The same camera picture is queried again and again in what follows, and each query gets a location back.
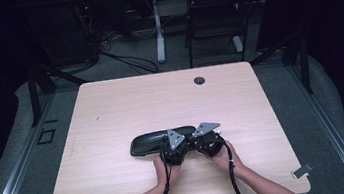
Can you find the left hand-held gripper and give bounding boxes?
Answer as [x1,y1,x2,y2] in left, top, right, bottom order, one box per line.
[156,126,193,169]

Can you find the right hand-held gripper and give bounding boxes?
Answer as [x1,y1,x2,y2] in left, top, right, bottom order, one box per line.
[189,119,228,161]

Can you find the person's right hand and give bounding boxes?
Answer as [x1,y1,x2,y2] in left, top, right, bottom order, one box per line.
[206,137,247,180]

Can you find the person's left hand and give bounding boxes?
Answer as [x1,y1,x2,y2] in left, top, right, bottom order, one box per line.
[152,152,185,192]

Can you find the grey table edge clip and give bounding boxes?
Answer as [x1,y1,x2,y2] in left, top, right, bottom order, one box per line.
[289,161,316,180]

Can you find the black folding chair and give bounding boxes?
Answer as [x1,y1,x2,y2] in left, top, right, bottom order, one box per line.
[179,0,266,69]

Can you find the black computer tower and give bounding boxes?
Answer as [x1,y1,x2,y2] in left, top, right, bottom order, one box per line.
[43,2,102,68]

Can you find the left hand-held gripper black cable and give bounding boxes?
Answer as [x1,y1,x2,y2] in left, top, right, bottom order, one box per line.
[142,154,177,194]

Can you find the hand-held gripper black cable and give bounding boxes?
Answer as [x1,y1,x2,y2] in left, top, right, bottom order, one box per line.
[223,140,246,194]
[142,154,177,194]

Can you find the right hand-held gripper black cable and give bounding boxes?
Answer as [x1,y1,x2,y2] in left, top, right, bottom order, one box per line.
[223,140,246,194]

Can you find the round table cable grommet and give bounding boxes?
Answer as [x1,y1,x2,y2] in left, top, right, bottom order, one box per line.
[193,76,207,86]

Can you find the black floor cable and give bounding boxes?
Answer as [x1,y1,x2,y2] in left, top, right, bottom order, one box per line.
[99,43,161,81]

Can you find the black metal frame stand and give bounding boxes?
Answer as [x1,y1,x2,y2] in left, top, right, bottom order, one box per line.
[246,30,315,102]
[24,59,93,127]

